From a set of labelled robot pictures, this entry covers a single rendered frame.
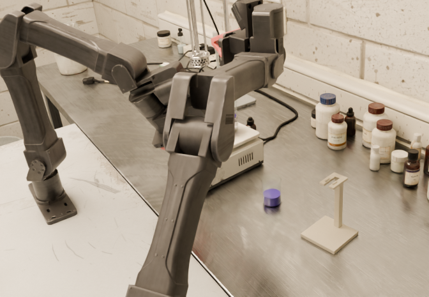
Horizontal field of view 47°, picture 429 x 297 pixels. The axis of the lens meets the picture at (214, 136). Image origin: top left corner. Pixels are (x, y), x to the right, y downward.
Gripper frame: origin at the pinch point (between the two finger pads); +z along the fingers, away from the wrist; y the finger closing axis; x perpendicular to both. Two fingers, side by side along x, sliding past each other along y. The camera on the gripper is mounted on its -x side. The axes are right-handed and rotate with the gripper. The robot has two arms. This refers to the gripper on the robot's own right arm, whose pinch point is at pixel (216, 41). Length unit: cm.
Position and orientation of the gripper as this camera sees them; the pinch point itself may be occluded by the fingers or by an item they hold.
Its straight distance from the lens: 114.7
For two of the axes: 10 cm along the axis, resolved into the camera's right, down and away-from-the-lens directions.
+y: -7.9, 3.4, -5.1
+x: 0.9, 8.9, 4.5
